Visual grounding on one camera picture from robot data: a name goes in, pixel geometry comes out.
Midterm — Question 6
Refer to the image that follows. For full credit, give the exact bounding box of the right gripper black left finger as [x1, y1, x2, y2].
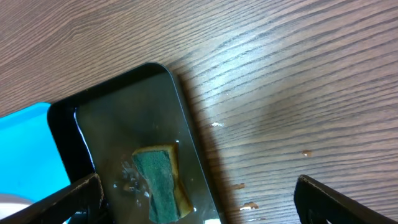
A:
[1, 173, 104, 224]

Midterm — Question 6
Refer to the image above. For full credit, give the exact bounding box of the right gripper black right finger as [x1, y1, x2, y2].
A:
[294, 175, 397, 224]

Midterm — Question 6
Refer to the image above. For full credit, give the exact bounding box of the white plate with stain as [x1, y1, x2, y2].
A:
[0, 194, 33, 220]

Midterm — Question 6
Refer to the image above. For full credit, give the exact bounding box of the green yellow sponge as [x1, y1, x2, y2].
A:
[132, 144, 193, 223]

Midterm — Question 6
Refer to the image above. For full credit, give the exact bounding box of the blue plastic tray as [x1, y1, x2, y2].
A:
[1, 103, 70, 202]

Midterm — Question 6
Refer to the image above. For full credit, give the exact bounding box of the black water tray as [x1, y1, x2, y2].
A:
[47, 62, 226, 223]

